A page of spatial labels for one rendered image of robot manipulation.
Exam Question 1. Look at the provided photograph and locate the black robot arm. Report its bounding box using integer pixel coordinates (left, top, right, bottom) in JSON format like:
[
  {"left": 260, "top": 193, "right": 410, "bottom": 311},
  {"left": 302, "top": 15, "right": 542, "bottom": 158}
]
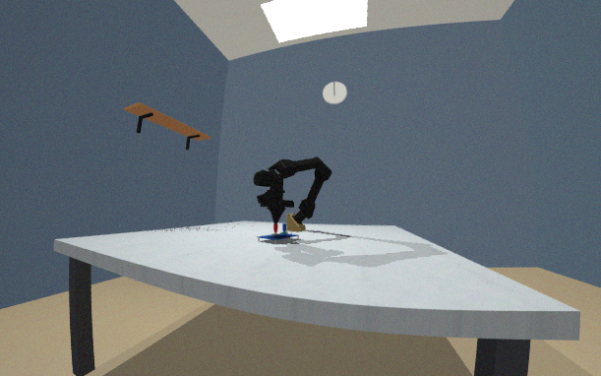
[{"left": 254, "top": 157, "right": 332, "bottom": 224}]

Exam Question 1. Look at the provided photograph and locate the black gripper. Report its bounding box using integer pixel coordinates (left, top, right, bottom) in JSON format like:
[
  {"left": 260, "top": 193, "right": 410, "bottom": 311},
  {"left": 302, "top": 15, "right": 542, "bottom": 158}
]
[{"left": 260, "top": 187, "right": 294, "bottom": 224}]

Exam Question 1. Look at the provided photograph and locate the blue circuit board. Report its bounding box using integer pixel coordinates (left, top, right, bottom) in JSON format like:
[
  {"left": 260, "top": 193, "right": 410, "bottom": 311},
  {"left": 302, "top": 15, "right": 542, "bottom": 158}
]
[{"left": 258, "top": 223, "right": 300, "bottom": 244}]

